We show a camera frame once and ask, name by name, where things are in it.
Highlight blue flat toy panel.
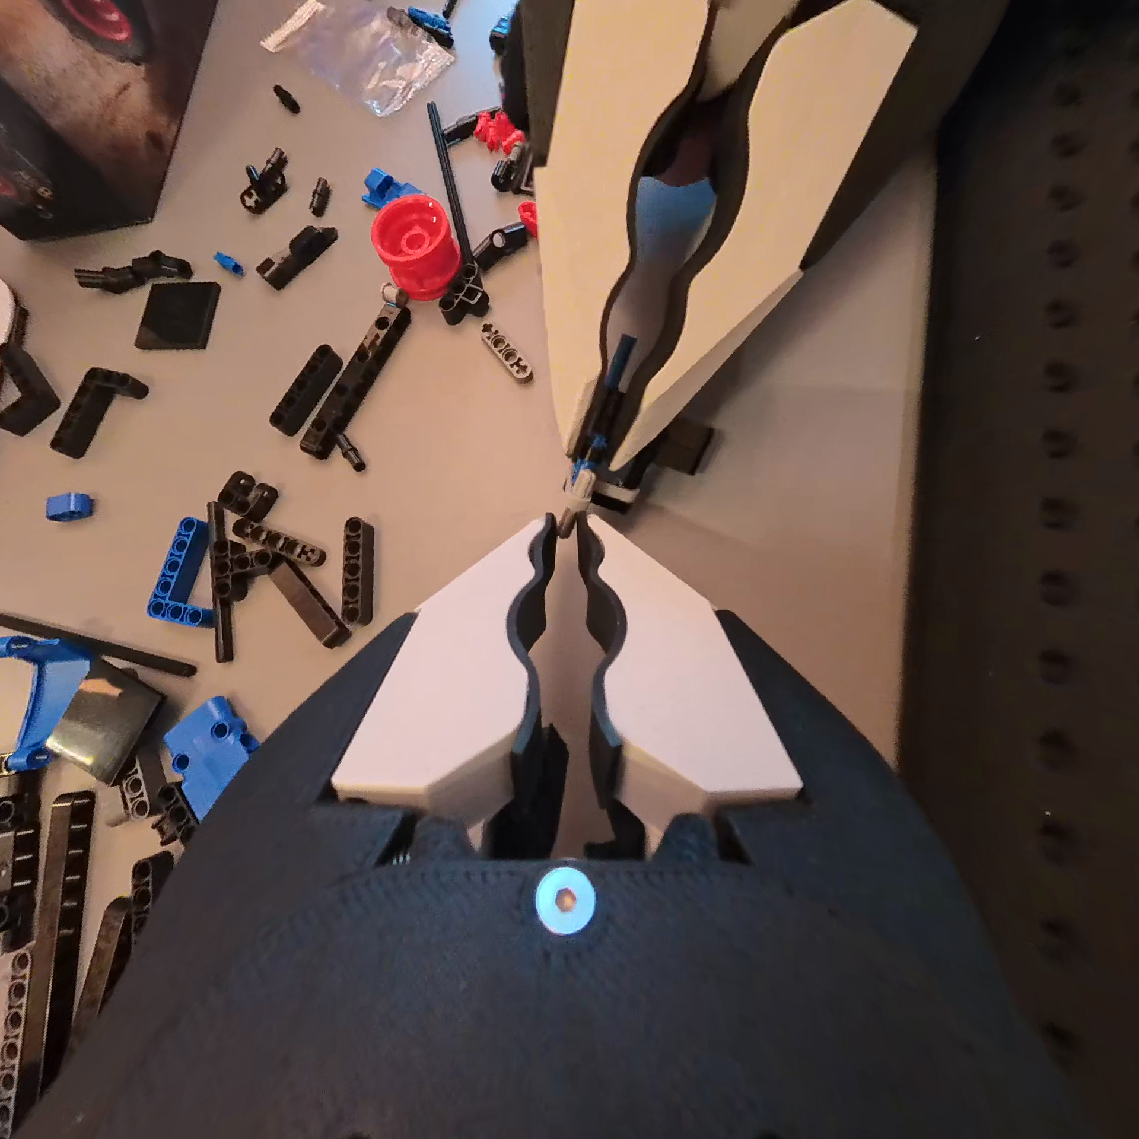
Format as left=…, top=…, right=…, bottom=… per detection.
left=361, top=168, right=427, bottom=208

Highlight grey thin toy liftarm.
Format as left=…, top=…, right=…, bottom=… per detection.
left=479, top=318, right=536, bottom=385

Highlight black triangular toy connector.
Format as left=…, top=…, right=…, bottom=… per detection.
left=437, top=263, right=491, bottom=326

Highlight long black toy axle rod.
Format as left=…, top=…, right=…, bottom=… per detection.
left=426, top=101, right=483, bottom=268

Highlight blue curved toy panel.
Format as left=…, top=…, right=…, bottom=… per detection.
left=0, top=635, right=95, bottom=771

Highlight short black toy beam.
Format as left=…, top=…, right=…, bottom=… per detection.
left=269, top=344, right=345, bottom=437

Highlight blue angled toy beam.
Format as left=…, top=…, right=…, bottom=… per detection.
left=147, top=516, right=216, bottom=627

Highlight black blue toy brick assembly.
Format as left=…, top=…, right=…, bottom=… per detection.
left=570, top=333, right=715, bottom=517

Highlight long black toy beam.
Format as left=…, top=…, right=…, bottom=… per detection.
left=299, top=300, right=414, bottom=460

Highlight toy set cardboard box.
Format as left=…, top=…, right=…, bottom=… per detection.
left=0, top=0, right=220, bottom=242

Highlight person's right hand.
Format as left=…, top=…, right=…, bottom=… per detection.
left=654, top=101, right=717, bottom=183

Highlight pile of small toy pins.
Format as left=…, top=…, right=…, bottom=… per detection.
left=445, top=0, right=547, bottom=193

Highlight long dark toy beam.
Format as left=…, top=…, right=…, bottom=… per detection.
left=0, top=790, right=98, bottom=1122

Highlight large red toy wheel hub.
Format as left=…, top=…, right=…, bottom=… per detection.
left=370, top=193, right=463, bottom=302

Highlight blue studded toy beam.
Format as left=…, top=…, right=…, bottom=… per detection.
left=162, top=695, right=262, bottom=821

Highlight black connector with axle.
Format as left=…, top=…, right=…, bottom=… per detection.
left=237, top=147, right=290, bottom=214

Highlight black dimpled panel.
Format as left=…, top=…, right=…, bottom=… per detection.
left=896, top=0, right=1139, bottom=1139

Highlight grey liftarm with pins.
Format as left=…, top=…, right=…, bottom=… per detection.
left=556, top=462, right=642, bottom=536

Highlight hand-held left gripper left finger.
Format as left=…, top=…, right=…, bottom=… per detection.
left=330, top=516, right=571, bottom=856

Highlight wide black studded toy beam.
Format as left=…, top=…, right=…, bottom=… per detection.
left=0, top=768, right=42, bottom=945

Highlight small black flat toy tile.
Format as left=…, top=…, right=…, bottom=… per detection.
left=45, top=679, right=167, bottom=785

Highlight black toy panel piece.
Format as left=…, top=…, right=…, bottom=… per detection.
left=255, top=223, right=341, bottom=291

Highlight clear plastic bag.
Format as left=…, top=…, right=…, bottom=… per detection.
left=262, top=0, right=456, bottom=117

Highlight large black flat toy tile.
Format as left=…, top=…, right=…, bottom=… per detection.
left=134, top=280, right=223, bottom=351

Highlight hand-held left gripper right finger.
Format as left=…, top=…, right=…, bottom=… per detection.
left=575, top=512, right=807, bottom=856

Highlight small grey toy connector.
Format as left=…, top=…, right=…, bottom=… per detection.
left=114, top=755, right=198, bottom=843

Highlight black joined toy beams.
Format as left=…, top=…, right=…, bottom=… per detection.
left=205, top=470, right=327, bottom=664

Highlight black connector with pin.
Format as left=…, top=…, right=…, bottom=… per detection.
left=471, top=220, right=528, bottom=273

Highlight grey desk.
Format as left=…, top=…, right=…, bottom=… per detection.
left=0, top=0, right=936, bottom=1068

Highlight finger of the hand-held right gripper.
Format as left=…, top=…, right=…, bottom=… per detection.
left=532, top=0, right=715, bottom=456
left=612, top=0, right=920, bottom=470

